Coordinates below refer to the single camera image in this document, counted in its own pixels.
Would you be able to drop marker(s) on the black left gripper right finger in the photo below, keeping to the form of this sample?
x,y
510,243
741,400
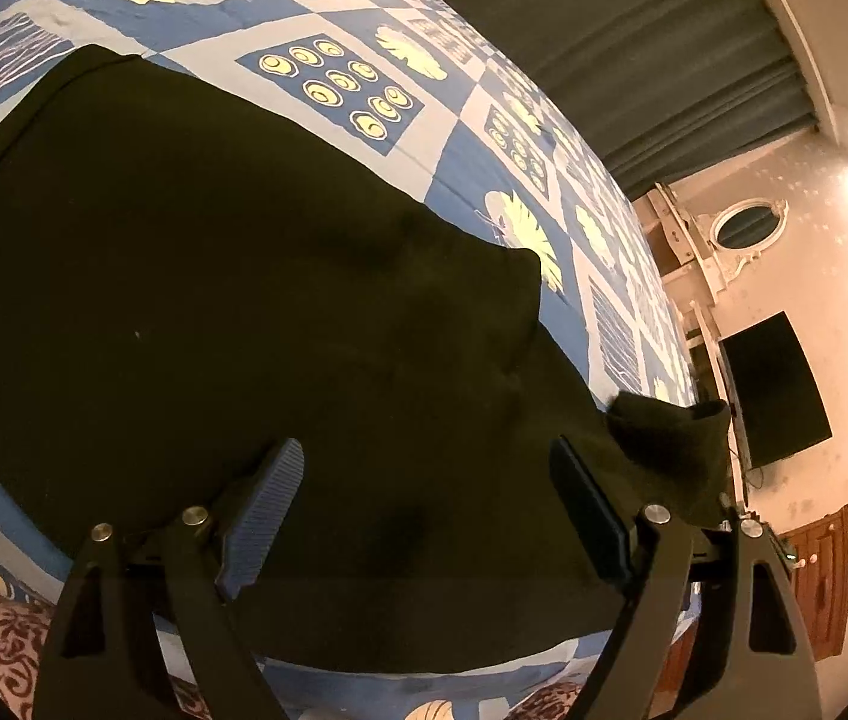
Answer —
x,y
750,656

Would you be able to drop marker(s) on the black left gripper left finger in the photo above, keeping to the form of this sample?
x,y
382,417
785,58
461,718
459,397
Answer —
x,y
102,657

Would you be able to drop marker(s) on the black pants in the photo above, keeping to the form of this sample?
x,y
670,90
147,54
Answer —
x,y
187,279

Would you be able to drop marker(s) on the floral maroon bed skirt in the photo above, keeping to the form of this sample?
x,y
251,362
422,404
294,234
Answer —
x,y
4,651

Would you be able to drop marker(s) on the wooden cabinet door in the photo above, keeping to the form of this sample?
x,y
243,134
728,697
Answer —
x,y
820,580

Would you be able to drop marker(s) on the white wooden dresser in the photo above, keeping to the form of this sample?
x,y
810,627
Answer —
x,y
692,278

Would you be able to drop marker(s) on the oval white framed mirror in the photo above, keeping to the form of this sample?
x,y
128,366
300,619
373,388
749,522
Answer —
x,y
740,233

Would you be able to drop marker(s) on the dark green curtain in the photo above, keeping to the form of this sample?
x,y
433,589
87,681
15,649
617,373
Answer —
x,y
659,89

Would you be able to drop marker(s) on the blue patterned bedspread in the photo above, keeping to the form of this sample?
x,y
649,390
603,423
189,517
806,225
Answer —
x,y
413,88

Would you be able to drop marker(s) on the black wall television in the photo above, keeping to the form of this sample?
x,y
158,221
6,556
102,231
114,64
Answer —
x,y
775,389

